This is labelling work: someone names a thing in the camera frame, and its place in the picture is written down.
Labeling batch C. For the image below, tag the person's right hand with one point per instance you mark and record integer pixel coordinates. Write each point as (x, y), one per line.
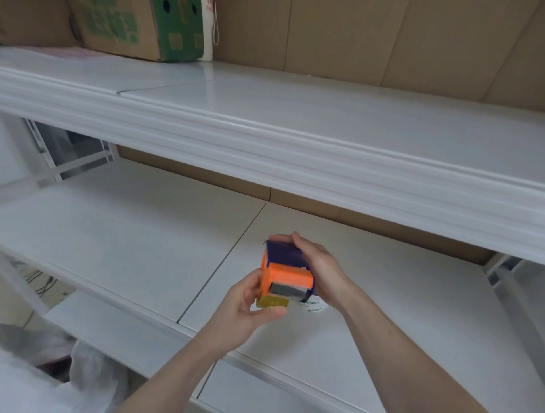
(330, 276)

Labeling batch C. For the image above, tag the person's left hand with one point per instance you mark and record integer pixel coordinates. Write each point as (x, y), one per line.
(236, 315)

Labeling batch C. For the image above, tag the person's right thumb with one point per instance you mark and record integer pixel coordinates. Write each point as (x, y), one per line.
(310, 249)

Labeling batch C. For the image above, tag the person's left thumb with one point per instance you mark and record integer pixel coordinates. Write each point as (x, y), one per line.
(272, 314)

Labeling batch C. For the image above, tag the orange and purple tape measure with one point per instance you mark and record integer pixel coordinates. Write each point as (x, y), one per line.
(289, 276)

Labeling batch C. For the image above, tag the person's left forearm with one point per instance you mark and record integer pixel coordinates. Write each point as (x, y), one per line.
(174, 374)

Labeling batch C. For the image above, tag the person's right forearm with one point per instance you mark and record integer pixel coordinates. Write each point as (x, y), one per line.
(404, 353)

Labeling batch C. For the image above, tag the brown cardboard backing panel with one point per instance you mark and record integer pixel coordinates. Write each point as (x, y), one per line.
(340, 221)
(383, 38)

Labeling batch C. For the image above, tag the white printed sticker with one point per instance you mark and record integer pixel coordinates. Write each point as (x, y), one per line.
(314, 307)

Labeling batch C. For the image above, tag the white woven sack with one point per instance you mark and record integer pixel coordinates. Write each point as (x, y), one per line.
(100, 376)

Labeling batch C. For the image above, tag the cardboard box with green print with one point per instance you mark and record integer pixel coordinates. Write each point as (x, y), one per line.
(127, 29)

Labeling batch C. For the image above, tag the plain brown cardboard box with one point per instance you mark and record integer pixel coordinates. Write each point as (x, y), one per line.
(34, 21)

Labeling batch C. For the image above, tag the white metal rack frame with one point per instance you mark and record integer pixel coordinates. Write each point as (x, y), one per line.
(55, 168)

